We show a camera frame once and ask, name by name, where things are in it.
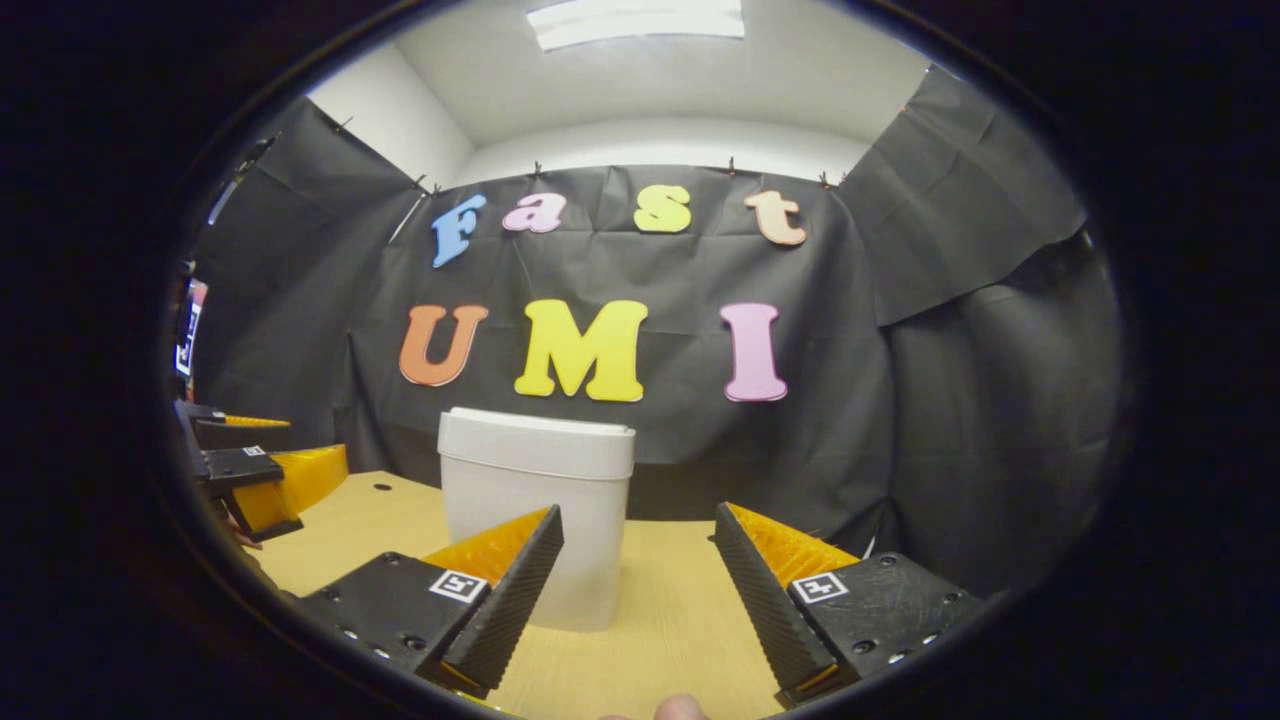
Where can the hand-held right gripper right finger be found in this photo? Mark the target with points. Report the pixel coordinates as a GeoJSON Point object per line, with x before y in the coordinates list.
{"type": "Point", "coordinates": [765, 620]}

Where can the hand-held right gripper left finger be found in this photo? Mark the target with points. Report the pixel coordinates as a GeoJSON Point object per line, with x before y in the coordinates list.
{"type": "Point", "coordinates": [515, 610]}

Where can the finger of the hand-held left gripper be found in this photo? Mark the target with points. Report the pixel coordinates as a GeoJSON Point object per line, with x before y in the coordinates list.
{"type": "Point", "coordinates": [225, 430]}
{"type": "Point", "coordinates": [290, 480]}

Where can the white desktop garbage bin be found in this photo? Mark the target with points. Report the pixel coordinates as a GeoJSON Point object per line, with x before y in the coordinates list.
{"type": "Point", "coordinates": [540, 480]}

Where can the wooden desktop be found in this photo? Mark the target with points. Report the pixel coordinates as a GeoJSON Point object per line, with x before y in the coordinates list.
{"type": "Point", "coordinates": [660, 620]}

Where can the computer monitor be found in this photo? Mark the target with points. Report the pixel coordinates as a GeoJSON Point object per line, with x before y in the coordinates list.
{"type": "Point", "coordinates": [190, 330]}

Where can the black backdrop cloth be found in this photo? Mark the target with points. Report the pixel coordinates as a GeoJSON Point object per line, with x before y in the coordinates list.
{"type": "Point", "coordinates": [900, 400]}

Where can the ceiling light panel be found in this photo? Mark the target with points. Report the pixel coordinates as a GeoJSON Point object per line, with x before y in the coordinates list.
{"type": "Point", "coordinates": [635, 22]}

